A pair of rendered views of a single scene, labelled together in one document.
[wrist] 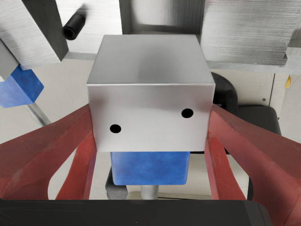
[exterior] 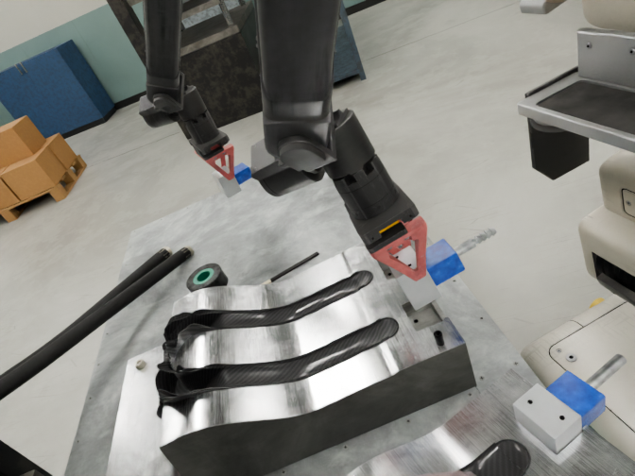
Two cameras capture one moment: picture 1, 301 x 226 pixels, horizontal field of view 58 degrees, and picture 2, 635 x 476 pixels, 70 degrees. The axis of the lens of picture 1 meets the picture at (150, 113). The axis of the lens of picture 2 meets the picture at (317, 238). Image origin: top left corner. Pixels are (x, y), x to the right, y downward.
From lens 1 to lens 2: 0.52 m
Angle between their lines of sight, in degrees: 75
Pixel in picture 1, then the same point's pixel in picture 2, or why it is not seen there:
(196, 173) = (621, 249)
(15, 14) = (486, 402)
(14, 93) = (567, 386)
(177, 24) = (433, 316)
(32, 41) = (505, 389)
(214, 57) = not seen: hidden behind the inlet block
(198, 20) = (425, 311)
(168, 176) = (439, 245)
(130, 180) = (449, 250)
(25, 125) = not seen: outside the picture
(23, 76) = (550, 390)
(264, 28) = not seen: hidden behind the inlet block
